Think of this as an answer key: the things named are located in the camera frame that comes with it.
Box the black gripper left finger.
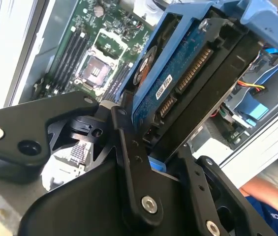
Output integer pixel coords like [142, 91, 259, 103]
[0, 90, 164, 233]

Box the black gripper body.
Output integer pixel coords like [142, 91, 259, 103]
[18, 158, 200, 236]

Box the hard disk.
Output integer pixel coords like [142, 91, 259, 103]
[123, 0, 278, 177]

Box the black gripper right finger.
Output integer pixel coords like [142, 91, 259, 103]
[176, 144, 275, 236]

